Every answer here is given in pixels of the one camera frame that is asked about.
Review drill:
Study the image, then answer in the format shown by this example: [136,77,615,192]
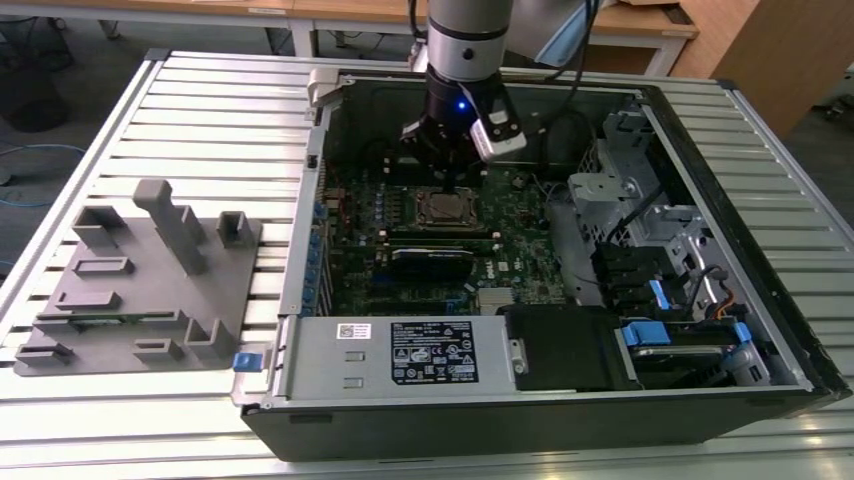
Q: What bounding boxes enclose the silver power supply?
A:
[264,315,529,401]

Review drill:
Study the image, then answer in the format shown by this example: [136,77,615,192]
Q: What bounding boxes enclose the wooden cabinet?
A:
[665,0,854,136]

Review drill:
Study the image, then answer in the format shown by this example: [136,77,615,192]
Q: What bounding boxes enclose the gray parts rack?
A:
[10,178,265,377]

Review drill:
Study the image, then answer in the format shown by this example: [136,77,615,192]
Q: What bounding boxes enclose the CPU socket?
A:
[411,185,483,232]

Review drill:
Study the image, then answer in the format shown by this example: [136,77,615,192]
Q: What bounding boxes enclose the green RAM stick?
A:
[385,234,501,252]
[36,309,180,332]

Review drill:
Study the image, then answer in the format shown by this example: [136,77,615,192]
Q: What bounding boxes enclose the green motherboard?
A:
[317,167,583,319]

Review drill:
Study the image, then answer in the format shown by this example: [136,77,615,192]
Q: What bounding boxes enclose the wooden desk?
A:
[0,0,298,56]
[310,0,700,76]

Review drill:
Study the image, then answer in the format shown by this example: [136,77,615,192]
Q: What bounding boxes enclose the black office chair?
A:
[0,13,76,134]

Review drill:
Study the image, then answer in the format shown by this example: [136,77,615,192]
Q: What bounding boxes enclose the black PC case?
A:
[228,67,854,464]

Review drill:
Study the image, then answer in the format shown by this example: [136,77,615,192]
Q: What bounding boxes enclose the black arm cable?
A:
[545,0,599,84]

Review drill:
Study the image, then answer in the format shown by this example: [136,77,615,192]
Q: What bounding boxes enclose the silver drive cage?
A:
[565,110,672,236]

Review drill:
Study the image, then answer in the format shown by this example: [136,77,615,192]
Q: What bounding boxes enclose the coloured power wires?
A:
[707,293,740,322]

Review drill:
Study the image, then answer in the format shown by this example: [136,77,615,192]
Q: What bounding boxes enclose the black graphics card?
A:
[388,245,479,285]

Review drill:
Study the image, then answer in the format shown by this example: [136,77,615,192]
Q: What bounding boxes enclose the silver-topped CPU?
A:
[428,193,469,225]

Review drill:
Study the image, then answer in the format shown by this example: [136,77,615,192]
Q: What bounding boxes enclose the office chair base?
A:
[824,74,854,121]

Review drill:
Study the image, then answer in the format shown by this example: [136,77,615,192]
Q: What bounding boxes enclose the black looped cable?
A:
[539,108,596,169]

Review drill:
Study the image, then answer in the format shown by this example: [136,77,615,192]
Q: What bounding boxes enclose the hard disk in blue carrier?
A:
[613,319,759,389]

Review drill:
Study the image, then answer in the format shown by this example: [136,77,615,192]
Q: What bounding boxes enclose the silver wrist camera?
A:
[468,82,528,164]

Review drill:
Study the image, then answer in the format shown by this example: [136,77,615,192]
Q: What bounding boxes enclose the blue floor cable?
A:
[0,142,89,209]

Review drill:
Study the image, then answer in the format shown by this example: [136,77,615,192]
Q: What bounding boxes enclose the silver finned heatsink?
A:
[475,286,520,307]

